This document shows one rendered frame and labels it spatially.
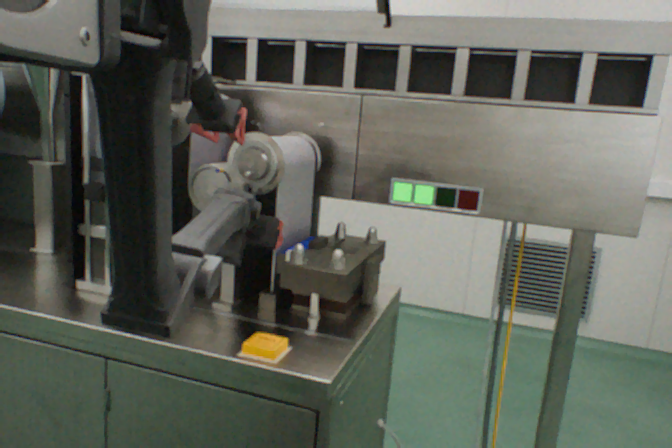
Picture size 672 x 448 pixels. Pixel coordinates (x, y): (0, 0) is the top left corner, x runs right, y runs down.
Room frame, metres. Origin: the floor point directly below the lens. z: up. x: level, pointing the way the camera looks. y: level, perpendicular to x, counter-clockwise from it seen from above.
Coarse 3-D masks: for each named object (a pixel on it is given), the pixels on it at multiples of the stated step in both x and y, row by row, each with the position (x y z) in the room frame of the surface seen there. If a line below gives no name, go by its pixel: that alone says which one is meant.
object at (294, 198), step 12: (300, 180) 1.40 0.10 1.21; (312, 180) 1.49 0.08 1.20; (288, 192) 1.33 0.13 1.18; (300, 192) 1.41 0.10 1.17; (312, 192) 1.49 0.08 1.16; (276, 204) 1.27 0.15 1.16; (288, 204) 1.33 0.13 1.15; (300, 204) 1.41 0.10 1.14; (276, 216) 1.27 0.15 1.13; (288, 216) 1.34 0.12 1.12; (300, 216) 1.42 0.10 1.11; (288, 228) 1.34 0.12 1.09; (300, 228) 1.42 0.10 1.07; (288, 240) 1.35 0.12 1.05; (300, 240) 1.43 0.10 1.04; (276, 252) 1.28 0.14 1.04
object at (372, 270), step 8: (376, 256) 1.40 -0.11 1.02; (368, 264) 1.33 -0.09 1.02; (376, 264) 1.37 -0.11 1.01; (368, 272) 1.33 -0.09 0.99; (376, 272) 1.38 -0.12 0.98; (368, 280) 1.33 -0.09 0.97; (376, 280) 1.39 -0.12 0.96; (368, 288) 1.33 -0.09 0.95; (376, 288) 1.40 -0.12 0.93; (368, 296) 1.32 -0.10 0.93
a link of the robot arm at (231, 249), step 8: (256, 208) 1.00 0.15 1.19; (256, 216) 1.01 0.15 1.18; (240, 232) 1.03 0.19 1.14; (232, 240) 1.02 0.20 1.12; (240, 240) 1.04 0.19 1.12; (224, 248) 1.01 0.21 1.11; (232, 248) 1.01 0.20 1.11; (240, 248) 1.04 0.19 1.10; (216, 256) 1.01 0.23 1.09; (224, 256) 1.01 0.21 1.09; (232, 256) 1.01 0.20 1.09; (240, 256) 1.04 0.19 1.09; (232, 264) 1.06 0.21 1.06
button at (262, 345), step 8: (256, 336) 1.03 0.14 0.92; (264, 336) 1.03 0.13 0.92; (272, 336) 1.04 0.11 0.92; (248, 344) 0.99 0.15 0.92; (256, 344) 0.99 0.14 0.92; (264, 344) 1.00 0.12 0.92; (272, 344) 1.00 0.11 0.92; (280, 344) 1.00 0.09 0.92; (248, 352) 0.99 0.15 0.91; (256, 352) 0.98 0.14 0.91; (264, 352) 0.98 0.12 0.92; (272, 352) 0.97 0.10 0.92; (280, 352) 1.00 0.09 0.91
